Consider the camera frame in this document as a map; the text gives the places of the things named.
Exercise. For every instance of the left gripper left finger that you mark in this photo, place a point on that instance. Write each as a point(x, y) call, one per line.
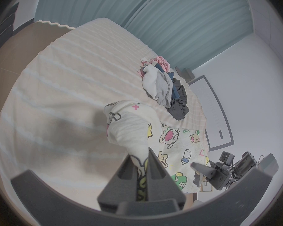
point(122, 187)

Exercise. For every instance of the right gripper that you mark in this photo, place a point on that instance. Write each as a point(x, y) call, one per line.
point(222, 176)

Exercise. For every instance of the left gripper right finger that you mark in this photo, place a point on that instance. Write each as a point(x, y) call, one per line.
point(162, 182)

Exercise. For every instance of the white printed pyjama top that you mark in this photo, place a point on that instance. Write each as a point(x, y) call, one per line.
point(132, 126)

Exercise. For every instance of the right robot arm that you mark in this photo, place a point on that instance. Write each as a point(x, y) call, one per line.
point(247, 165)

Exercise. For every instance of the pile of clothes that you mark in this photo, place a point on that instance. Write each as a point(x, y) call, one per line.
point(165, 90)

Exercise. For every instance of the grey white bedside table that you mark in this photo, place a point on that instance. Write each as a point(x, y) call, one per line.
point(187, 74)

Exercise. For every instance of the bed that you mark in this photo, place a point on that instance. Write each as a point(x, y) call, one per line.
point(68, 90)

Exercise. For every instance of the blue-green curtain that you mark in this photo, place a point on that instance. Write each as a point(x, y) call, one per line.
point(85, 3)
point(191, 25)

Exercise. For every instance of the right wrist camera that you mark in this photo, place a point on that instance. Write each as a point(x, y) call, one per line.
point(226, 158)

